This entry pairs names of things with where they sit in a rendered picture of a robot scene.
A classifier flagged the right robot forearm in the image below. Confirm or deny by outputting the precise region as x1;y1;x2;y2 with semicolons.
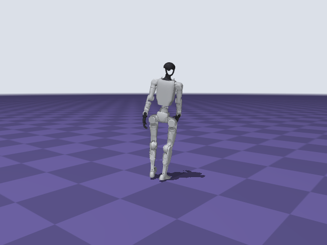
176;99;182;116

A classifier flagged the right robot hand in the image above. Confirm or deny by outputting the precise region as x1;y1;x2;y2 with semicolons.
173;114;181;121

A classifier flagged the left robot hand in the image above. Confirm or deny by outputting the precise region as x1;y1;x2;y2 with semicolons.
143;112;147;129

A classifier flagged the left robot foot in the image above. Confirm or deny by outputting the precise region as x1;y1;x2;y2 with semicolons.
150;167;157;178

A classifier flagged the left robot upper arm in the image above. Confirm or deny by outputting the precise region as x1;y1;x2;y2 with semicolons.
148;79;158;101

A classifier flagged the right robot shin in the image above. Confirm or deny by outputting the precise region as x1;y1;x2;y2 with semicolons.
162;146;172;176

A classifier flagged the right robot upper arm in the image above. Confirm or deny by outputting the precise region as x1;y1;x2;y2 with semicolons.
174;82;183;104

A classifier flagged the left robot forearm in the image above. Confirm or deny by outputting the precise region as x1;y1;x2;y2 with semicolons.
143;95;152;115

